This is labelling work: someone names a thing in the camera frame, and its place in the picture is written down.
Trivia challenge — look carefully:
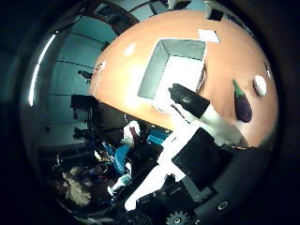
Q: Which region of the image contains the purple eggplant toy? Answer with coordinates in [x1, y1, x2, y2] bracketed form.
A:
[232, 79, 253, 124]

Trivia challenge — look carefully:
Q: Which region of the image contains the white open container box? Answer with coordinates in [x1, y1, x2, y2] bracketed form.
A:
[137, 37, 208, 113]

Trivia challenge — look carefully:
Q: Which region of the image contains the blue ribbed strip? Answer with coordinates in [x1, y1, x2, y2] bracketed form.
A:
[146, 126, 173, 146]

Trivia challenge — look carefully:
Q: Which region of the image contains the person in blue clothes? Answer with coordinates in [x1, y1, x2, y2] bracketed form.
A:
[104, 120, 148, 197]

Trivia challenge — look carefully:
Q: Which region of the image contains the white paper sheet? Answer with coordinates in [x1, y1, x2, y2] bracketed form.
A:
[197, 28, 222, 44]

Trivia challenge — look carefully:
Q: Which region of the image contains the black monitor equipment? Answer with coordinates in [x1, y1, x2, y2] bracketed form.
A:
[69, 94, 98, 122]

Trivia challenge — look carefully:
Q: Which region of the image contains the light fluffy bundle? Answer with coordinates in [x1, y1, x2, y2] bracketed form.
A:
[61, 167, 92, 208]

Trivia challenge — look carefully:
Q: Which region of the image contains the ceiling light strip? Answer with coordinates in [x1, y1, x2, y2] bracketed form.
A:
[28, 33, 57, 108]

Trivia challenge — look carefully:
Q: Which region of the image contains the camera on tripod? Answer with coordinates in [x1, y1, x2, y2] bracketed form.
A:
[77, 69, 94, 84]

